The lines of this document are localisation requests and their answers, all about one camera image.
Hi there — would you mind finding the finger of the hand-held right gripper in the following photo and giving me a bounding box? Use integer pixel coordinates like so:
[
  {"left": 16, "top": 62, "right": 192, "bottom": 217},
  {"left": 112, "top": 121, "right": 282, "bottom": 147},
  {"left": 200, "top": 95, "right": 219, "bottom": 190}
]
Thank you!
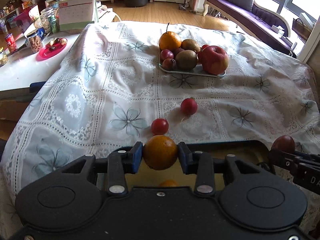
[{"left": 268, "top": 148, "right": 304, "bottom": 172}]

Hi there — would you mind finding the red radish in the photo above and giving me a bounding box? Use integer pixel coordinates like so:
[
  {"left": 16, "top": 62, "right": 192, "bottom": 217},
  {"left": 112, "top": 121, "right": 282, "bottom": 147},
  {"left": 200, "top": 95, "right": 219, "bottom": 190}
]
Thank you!
[{"left": 180, "top": 97, "right": 198, "bottom": 123}]

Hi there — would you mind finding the white rectangular fruit plate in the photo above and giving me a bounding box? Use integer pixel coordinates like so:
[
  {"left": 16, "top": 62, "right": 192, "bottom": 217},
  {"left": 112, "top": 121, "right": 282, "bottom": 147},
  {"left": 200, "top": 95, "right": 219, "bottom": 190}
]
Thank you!
[{"left": 159, "top": 47, "right": 226, "bottom": 78}]

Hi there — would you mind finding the large glass jar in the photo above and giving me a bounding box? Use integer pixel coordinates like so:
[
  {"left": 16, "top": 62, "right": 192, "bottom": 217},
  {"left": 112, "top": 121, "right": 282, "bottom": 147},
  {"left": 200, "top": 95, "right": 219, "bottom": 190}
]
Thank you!
[{"left": 40, "top": 7, "right": 59, "bottom": 32}]

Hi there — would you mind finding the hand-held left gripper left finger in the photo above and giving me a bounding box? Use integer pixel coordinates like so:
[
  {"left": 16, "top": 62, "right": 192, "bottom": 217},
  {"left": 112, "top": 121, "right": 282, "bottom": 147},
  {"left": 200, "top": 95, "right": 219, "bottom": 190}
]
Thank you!
[{"left": 60, "top": 141, "right": 144, "bottom": 197}]

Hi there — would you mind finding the red plastic plate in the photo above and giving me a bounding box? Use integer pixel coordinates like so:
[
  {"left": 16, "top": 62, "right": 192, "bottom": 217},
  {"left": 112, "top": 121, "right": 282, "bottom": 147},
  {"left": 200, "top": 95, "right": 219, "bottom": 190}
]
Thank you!
[{"left": 35, "top": 37, "right": 68, "bottom": 62}]

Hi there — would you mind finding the desk calendar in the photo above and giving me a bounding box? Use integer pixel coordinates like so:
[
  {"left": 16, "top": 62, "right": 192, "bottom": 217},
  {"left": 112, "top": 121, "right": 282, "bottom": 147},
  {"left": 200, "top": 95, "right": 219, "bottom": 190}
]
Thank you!
[{"left": 57, "top": 0, "right": 100, "bottom": 32}]

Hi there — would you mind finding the brown kiwi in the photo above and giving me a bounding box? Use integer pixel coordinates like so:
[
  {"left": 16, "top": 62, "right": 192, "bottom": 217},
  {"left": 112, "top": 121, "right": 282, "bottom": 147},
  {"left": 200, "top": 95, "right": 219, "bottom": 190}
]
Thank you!
[
  {"left": 181, "top": 39, "right": 201, "bottom": 53},
  {"left": 175, "top": 50, "right": 198, "bottom": 71}
]

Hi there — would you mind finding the wicker basket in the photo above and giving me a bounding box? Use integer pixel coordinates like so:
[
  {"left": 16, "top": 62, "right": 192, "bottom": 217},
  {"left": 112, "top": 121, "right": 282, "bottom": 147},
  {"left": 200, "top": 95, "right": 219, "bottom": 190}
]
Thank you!
[{"left": 292, "top": 12, "right": 317, "bottom": 42}]

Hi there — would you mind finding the red can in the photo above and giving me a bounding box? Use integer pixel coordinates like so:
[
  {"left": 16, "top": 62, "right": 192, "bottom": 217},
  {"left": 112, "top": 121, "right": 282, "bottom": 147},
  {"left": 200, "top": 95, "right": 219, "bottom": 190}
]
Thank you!
[{"left": 4, "top": 34, "right": 18, "bottom": 54}]

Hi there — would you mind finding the large orange with stem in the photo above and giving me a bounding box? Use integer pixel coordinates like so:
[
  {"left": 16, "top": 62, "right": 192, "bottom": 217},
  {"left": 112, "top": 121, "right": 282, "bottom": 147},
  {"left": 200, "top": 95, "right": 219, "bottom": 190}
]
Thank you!
[{"left": 158, "top": 22, "right": 182, "bottom": 51}]

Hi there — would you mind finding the purple chaise sofa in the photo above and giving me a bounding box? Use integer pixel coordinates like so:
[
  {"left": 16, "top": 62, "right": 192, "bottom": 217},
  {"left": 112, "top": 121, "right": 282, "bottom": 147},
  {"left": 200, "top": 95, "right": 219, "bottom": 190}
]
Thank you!
[{"left": 204, "top": 0, "right": 298, "bottom": 56}]

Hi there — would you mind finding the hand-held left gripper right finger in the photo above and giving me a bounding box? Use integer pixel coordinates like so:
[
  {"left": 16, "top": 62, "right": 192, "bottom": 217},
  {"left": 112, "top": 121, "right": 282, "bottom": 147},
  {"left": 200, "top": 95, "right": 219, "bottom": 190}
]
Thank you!
[{"left": 177, "top": 142, "right": 270, "bottom": 197}]

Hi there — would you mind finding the white side table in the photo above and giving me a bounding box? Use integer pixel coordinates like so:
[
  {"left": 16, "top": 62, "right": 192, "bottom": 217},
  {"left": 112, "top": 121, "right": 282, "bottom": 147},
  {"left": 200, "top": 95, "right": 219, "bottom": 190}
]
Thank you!
[{"left": 0, "top": 7, "right": 120, "bottom": 99}]

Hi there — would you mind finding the reddish purple plum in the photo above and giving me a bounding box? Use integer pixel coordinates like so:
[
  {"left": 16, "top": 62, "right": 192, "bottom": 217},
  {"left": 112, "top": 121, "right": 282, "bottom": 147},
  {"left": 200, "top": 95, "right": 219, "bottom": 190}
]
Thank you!
[{"left": 271, "top": 135, "right": 296, "bottom": 153}]

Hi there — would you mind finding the small glass nut jar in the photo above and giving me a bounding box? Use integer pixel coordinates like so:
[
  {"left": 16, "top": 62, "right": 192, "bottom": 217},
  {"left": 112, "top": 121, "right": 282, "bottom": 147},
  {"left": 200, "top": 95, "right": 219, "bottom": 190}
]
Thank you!
[{"left": 0, "top": 47, "right": 8, "bottom": 67}]

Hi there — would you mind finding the large red apple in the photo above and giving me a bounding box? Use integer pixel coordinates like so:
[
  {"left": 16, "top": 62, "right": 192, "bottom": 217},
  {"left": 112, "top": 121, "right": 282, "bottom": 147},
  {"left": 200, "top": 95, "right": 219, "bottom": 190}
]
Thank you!
[{"left": 198, "top": 45, "right": 229, "bottom": 76}]

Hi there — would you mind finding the biscuit stick jar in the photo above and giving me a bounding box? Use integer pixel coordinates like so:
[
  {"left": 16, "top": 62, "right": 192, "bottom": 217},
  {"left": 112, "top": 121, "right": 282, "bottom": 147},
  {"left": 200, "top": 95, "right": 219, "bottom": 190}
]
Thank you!
[{"left": 26, "top": 31, "right": 44, "bottom": 54}]

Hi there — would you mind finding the green drink can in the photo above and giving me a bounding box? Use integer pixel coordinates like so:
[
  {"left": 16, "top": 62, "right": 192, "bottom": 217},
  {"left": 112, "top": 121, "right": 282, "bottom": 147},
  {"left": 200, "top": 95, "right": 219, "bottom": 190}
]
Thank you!
[{"left": 47, "top": 15, "right": 60, "bottom": 34}]

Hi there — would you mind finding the white lace floral tablecloth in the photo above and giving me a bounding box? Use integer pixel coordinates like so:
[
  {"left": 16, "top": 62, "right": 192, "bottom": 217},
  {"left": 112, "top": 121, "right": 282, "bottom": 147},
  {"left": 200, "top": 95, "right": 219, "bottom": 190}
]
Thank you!
[{"left": 0, "top": 21, "right": 320, "bottom": 240}]

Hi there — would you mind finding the red cherry tomato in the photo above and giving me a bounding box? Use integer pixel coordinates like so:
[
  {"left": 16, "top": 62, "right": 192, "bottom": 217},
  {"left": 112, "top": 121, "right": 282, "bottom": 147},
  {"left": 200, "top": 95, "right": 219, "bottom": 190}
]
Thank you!
[{"left": 151, "top": 118, "right": 169, "bottom": 136}]

